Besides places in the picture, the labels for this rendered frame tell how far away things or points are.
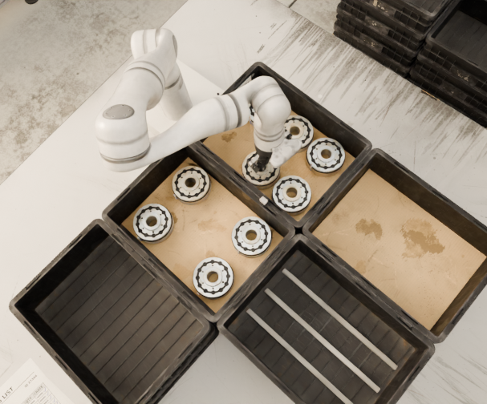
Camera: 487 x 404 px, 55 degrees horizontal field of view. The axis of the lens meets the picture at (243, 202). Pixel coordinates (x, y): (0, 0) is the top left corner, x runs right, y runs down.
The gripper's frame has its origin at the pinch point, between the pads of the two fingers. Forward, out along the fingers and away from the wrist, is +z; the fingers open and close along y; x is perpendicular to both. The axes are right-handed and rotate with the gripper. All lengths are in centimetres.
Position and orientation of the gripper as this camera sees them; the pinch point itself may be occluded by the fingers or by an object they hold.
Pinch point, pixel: (269, 161)
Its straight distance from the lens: 128.3
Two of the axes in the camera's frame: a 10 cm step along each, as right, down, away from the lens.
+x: 6.5, 7.1, -2.9
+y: -7.6, 6.3, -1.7
